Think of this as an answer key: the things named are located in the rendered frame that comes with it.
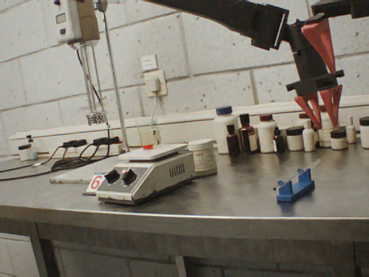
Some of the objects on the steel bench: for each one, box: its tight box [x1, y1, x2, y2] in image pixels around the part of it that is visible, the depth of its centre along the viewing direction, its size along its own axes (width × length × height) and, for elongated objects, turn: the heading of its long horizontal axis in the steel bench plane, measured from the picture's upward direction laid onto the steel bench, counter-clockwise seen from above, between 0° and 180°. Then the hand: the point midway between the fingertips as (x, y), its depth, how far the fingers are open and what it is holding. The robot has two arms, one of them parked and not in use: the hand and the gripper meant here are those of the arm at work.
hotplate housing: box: [96, 151, 196, 204], centre depth 112 cm, size 22×13×8 cm, turn 8°
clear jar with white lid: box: [188, 139, 218, 177], centre depth 119 cm, size 6×6×8 cm
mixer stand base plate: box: [49, 156, 129, 183], centre depth 150 cm, size 30×20×1 cm, turn 16°
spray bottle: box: [26, 135, 38, 160], centre depth 203 cm, size 4×4×11 cm
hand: (327, 123), depth 91 cm, fingers open, 3 cm apart
